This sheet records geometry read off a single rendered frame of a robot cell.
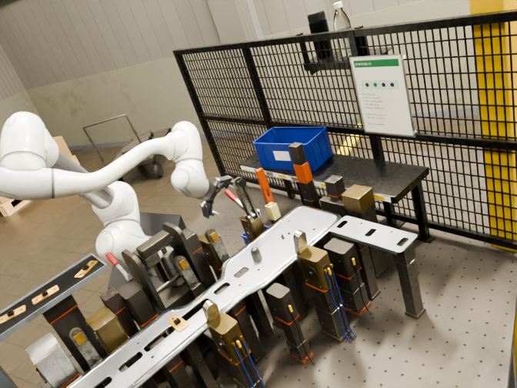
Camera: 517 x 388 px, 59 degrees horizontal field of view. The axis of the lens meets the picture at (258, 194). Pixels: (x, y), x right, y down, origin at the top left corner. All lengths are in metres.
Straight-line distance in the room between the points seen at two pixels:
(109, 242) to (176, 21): 4.02
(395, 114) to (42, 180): 1.23
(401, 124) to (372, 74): 0.21
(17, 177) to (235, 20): 3.60
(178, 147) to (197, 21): 3.89
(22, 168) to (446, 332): 1.43
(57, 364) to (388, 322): 1.04
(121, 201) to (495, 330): 1.48
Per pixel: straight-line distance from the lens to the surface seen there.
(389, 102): 1.77
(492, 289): 1.75
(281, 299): 1.42
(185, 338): 1.41
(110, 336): 1.52
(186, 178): 1.65
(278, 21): 5.00
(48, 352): 1.49
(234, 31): 4.94
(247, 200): 1.69
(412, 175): 1.76
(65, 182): 1.63
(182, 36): 5.71
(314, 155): 1.94
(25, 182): 1.61
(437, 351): 1.57
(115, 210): 2.07
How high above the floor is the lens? 1.89
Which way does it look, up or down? 27 degrees down
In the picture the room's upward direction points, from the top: 19 degrees counter-clockwise
